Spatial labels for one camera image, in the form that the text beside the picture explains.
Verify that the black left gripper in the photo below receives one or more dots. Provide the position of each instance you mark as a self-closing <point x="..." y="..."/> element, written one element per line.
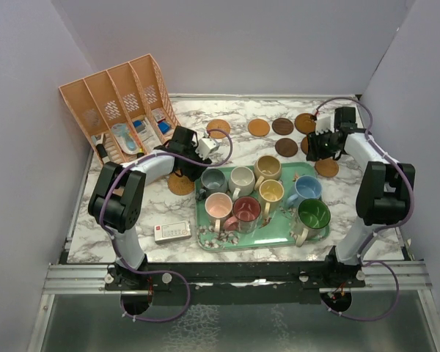
<point x="199" y="165"/>

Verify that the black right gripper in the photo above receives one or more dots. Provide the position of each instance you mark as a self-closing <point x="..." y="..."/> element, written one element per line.
<point x="314" y="151"/>

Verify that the light wooden coaster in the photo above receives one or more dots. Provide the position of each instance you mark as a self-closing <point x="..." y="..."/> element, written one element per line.
<point x="327" y="167"/>

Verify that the dark walnut wooden coaster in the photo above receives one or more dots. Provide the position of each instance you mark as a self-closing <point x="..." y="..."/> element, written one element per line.
<point x="282" y="126"/>

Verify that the green floral tray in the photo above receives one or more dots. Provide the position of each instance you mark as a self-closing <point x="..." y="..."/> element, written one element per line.
<point x="276" y="232"/>

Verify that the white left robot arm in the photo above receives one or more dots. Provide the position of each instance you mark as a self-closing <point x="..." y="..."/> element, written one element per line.
<point x="116" y="201"/>

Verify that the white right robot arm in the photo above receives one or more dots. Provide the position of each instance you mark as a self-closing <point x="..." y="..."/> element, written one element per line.
<point x="385" y="198"/>

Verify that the blue ceramic mug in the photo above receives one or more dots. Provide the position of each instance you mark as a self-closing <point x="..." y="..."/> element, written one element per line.
<point x="305" y="187"/>

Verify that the grey ceramic mug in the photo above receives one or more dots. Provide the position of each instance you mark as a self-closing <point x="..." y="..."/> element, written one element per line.
<point x="212" y="181"/>

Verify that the tan ceramic mug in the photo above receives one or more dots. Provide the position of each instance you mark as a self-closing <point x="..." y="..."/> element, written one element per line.
<point x="266" y="167"/>

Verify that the orange plastic file organizer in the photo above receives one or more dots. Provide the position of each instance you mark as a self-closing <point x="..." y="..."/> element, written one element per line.
<point x="131" y="91"/>

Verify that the cream ceramic mug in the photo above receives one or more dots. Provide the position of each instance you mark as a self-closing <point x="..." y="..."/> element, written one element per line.
<point x="241" y="182"/>

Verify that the yellow ceramic mug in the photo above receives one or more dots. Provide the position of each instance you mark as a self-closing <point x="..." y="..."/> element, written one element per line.
<point x="271" y="193"/>

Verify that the pink ceramic mug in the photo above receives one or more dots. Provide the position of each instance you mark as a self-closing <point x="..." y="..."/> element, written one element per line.
<point x="218" y="207"/>

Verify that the green floral mug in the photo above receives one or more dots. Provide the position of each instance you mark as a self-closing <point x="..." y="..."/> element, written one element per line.
<point x="311" y="218"/>

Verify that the white small card box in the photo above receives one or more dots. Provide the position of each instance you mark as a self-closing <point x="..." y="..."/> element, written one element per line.
<point x="172" y="232"/>

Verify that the red ceramic mug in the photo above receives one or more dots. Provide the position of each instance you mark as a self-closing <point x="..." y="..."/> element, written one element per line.
<point x="245" y="215"/>

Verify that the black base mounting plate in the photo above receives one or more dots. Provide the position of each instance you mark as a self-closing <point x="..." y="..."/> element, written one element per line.
<point x="189" y="284"/>

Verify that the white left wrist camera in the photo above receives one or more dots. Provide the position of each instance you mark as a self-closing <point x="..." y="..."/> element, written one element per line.
<point x="206" y="146"/>

